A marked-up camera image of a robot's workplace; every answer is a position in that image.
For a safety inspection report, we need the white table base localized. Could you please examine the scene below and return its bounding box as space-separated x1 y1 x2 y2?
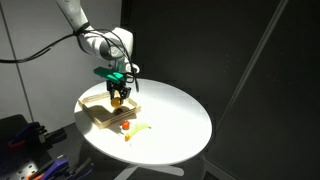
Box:
113 164 185 180

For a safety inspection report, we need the purple orange spring clamp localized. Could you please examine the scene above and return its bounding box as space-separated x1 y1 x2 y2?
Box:
26 154 96 180

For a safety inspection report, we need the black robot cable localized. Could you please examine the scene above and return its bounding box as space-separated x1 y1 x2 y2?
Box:
0 29 141 93

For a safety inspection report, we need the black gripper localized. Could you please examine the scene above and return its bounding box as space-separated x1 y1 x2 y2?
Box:
106 80 131 102

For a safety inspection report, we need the black equipment with red knobs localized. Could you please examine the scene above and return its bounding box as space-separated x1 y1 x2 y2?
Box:
8 121 68 149

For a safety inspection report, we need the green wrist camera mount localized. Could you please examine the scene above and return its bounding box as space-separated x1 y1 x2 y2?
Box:
93 66 126 84

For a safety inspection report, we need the perforated metal plate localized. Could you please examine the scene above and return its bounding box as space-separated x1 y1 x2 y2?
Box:
0 158 38 180

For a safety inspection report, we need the yellow lemon toy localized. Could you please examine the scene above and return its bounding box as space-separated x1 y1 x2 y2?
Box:
110 95 123 108

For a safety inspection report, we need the wooden slatted tray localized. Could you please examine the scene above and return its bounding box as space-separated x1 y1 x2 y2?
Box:
77 88 142 130

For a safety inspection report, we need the round white table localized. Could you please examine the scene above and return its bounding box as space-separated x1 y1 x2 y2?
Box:
73 77 213 167

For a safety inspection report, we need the yellow banana toy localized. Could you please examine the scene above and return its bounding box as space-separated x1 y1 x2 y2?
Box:
124 122 153 142

